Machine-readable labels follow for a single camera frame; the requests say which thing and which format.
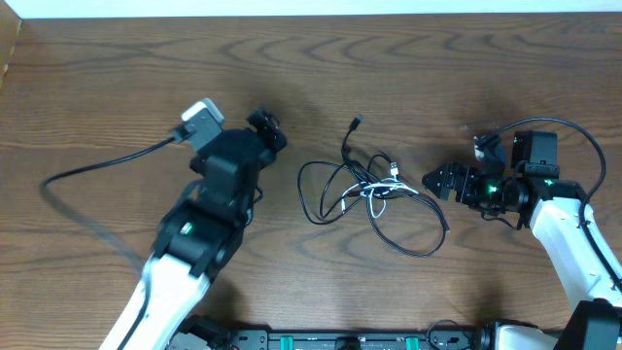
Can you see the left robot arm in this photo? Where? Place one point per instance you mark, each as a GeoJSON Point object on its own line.
{"type": "Point", "coordinates": [203, 230]}

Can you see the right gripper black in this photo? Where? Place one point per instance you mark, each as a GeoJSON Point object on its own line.
{"type": "Point", "coordinates": [457, 180]}

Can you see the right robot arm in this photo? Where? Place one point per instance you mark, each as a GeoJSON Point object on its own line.
{"type": "Point", "coordinates": [557, 214]}

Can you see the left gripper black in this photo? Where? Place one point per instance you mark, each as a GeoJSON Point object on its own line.
{"type": "Point", "coordinates": [262, 134]}

